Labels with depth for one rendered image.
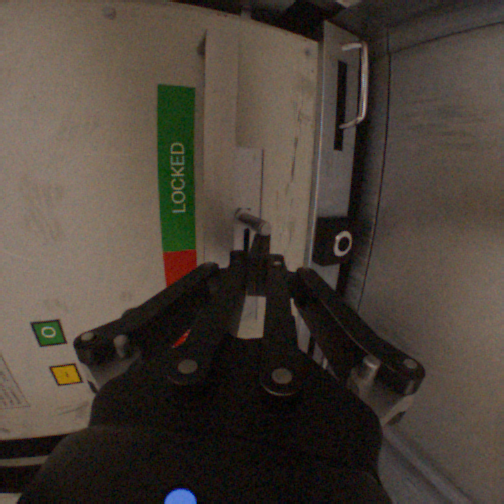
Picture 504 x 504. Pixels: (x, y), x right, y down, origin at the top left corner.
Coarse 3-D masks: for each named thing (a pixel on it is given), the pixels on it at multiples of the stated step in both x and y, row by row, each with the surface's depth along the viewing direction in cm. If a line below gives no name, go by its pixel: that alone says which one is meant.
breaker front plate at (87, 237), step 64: (64, 0) 12; (128, 0) 14; (0, 64) 12; (64, 64) 14; (128, 64) 17; (192, 64) 19; (256, 64) 21; (0, 128) 14; (64, 128) 16; (128, 128) 18; (256, 128) 23; (0, 192) 15; (64, 192) 18; (128, 192) 20; (256, 192) 25; (0, 256) 16; (64, 256) 19; (128, 256) 22; (0, 320) 17; (64, 320) 20; (256, 320) 30
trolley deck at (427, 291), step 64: (448, 64) 17; (448, 128) 19; (384, 192) 27; (448, 192) 20; (384, 256) 28; (448, 256) 21; (384, 320) 29; (448, 320) 21; (448, 384) 21; (448, 448) 20
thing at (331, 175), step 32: (320, 32) 22; (320, 64) 23; (320, 96) 24; (352, 96) 26; (320, 128) 25; (352, 128) 27; (320, 160) 27; (352, 160) 29; (320, 192) 28; (320, 352) 38
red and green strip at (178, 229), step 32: (160, 96) 19; (192, 96) 20; (160, 128) 20; (192, 128) 21; (160, 160) 20; (192, 160) 22; (160, 192) 21; (192, 192) 23; (160, 224) 22; (192, 224) 24; (192, 256) 25
